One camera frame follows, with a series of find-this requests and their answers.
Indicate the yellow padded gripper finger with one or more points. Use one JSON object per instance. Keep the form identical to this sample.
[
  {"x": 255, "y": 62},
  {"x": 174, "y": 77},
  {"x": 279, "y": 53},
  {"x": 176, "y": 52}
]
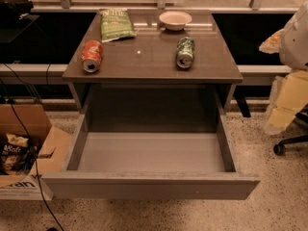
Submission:
[
  {"x": 288, "y": 96},
  {"x": 271, "y": 44}
]

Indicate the red coke can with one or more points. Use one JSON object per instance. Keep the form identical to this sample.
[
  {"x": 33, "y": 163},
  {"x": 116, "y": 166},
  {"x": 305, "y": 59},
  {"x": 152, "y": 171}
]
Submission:
[{"x": 92, "y": 56}]

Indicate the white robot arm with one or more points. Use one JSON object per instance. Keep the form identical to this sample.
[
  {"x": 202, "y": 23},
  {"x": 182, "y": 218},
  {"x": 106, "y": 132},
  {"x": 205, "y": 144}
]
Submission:
[{"x": 293, "y": 50}]

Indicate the green soda can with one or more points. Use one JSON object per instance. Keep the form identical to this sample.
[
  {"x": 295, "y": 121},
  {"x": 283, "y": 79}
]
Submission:
[{"x": 185, "y": 52}]

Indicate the grey cabinet with glossy top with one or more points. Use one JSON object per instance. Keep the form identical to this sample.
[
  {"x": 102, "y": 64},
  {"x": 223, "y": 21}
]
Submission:
[{"x": 150, "y": 58}]

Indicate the open grey top drawer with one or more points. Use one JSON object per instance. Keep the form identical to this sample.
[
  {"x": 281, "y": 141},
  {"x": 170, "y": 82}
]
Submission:
[{"x": 134, "y": 143}]

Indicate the white paper bowl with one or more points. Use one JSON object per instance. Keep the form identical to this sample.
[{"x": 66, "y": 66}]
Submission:
[{"x": 175, "y": 21}]

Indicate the green chip bag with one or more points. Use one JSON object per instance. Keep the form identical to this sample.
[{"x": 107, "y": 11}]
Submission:
[{"x": 115, "y": 24}]

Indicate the brown cardboard box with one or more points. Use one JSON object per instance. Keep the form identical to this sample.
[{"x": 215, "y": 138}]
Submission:
[{"x": 32, "y": 122}]

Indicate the black bag on shelf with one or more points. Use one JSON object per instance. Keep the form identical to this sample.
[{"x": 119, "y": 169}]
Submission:
[{"x": 14, "y": 9}]

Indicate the snack bags in box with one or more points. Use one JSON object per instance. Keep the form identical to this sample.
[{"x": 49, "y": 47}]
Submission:
[{"x": 18, "y": 155}]

